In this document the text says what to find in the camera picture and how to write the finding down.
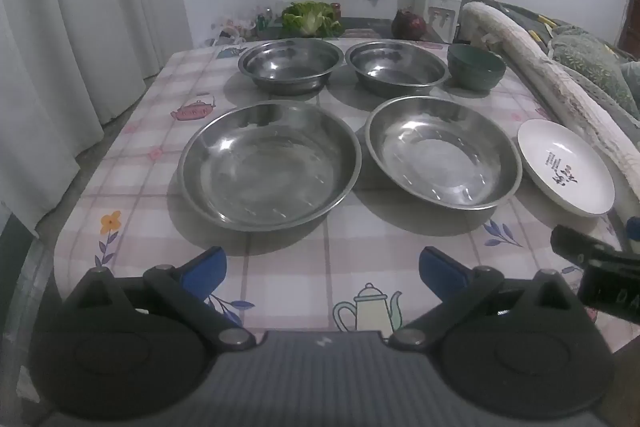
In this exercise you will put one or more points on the green ceramic bowl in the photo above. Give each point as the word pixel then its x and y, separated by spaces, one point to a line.
pixel 475 64

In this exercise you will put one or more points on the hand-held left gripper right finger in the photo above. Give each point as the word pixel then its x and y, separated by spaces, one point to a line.
pixel 440 269

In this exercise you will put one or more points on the grey blanket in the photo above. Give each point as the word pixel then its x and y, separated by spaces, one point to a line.
pixel 525 12

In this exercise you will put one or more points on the plastic bag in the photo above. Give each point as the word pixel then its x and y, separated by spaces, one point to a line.
pixel 230 29

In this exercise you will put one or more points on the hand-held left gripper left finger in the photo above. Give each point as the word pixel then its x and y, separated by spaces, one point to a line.
pixel 206 267

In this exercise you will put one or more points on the rolled white mat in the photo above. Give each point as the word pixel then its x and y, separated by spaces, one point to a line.
pixel 550 72

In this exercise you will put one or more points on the brown wooden door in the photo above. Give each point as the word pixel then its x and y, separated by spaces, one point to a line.
pixel 631 22

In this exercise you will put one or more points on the small steel bowl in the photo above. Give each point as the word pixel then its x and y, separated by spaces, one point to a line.
pixel 290 64
pixel 395 67

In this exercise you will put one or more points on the green can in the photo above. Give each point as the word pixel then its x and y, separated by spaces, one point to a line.
pixel 260 22

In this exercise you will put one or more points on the dark side table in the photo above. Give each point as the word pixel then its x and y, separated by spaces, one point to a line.
pixel 367 27

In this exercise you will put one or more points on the large steel plate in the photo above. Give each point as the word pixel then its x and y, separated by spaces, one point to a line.
pixel 270 167
pixel 440 152

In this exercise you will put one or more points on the white printed plate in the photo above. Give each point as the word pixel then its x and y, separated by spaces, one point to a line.
pixel 565 167

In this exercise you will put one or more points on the white water dispenser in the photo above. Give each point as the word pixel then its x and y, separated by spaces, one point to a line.
pixel 435 14

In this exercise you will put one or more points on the brown lidded jar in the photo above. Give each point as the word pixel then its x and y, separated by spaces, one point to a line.
pixel 335 10

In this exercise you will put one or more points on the white curtain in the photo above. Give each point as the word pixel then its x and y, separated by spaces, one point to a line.
pixel 75 32

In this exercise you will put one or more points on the green patterned quilt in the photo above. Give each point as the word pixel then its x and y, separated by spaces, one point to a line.
pixel 590 62

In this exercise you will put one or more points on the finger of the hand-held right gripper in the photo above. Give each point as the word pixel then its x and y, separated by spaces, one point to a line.
pixel 570 242

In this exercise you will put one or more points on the checked printed tablecloth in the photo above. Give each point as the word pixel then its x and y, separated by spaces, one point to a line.
pixel 285 267

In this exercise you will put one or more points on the napa cabbage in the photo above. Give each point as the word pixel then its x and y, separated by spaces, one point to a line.
pixel 312 18

